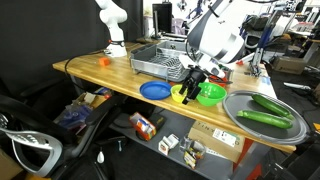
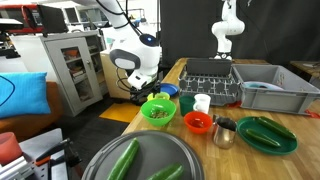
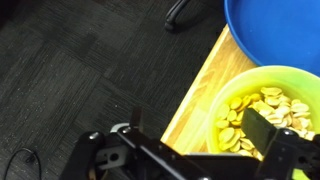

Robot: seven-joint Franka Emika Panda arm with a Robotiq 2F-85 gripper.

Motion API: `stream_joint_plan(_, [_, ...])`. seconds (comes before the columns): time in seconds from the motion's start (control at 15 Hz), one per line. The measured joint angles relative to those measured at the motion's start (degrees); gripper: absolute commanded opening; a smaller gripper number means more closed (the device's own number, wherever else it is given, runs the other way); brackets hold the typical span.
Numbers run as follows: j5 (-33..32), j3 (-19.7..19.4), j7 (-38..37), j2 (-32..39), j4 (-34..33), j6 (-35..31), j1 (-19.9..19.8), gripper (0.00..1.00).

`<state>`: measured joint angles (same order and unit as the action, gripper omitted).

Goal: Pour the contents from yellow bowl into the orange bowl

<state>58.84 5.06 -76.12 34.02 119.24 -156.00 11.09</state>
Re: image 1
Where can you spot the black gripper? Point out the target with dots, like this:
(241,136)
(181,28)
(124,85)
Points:
(196,76)

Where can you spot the green plastic bowl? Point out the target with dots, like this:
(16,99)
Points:
(213,98)

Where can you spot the colourful snack packet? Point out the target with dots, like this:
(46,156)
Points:
(193,155)

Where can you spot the blue plastic plate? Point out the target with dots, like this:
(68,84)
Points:
(155,90)

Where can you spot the orange block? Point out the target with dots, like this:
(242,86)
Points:
(104,61)

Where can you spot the yellow plastic bowl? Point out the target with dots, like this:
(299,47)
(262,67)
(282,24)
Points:
(175,95)

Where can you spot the black flat pouch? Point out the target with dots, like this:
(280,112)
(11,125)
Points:
(159,120)

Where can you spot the blue tape patch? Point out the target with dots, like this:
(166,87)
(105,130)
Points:
(265,80)

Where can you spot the green zucchini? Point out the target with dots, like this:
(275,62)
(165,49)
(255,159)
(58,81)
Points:
(263,119)
(270,105)

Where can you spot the gray round tray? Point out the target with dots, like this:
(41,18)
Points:
(240,103)

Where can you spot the small white box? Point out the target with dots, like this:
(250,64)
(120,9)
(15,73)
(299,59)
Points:
(168,142)

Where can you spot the gray lower shelf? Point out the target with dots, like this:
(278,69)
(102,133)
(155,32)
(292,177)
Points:
(173,126)

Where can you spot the black backdrop curtain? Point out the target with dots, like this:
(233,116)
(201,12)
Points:
(50,26)

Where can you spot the flat cardboard box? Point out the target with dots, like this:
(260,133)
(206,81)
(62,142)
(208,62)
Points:
(288,65)

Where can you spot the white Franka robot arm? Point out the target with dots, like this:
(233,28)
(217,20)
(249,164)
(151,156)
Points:
(216,36)

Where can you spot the black computer monitor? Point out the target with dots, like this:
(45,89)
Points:
(162,16)

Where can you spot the orange carton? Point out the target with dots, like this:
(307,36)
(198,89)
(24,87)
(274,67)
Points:
(141,126)

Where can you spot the brown cardboard box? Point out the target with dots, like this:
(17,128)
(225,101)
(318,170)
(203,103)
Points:
(206,136)

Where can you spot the pile of peanuts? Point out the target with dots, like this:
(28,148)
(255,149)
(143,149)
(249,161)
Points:
(177,94)

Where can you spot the box with plastic bag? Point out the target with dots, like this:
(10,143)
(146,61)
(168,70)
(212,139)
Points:
(80,110)

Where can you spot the blue post stand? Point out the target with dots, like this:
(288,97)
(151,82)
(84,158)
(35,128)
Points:
(258,61)

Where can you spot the orange plastic bowl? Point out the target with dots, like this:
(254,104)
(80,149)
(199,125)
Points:
(220,82)

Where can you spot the clear glass jar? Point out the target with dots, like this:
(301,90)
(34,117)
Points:
(185,143)

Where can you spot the black office chair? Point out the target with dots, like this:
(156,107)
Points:
(33,140)

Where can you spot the gray dish rack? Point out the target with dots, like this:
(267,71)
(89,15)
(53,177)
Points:
(143,60)

